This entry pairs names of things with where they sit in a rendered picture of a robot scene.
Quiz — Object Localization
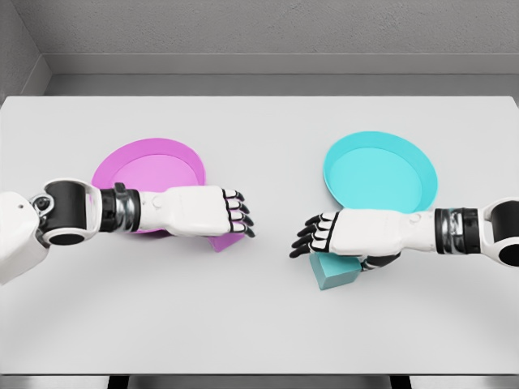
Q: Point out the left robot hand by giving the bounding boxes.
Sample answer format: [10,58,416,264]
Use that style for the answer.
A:
[164,185,257,239]

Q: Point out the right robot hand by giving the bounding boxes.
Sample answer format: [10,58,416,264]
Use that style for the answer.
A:
[289,209,402,273]

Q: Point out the pink block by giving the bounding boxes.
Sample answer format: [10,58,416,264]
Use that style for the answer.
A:
[207,233,247,254]

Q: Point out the cyan block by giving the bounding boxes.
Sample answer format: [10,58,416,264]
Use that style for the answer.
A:
[309,252,364,292]

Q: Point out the pink plate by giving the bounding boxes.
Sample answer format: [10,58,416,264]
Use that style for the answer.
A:
[91,138,207,235]

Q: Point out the cyan plate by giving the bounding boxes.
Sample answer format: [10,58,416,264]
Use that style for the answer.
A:
[322,130,440,213]

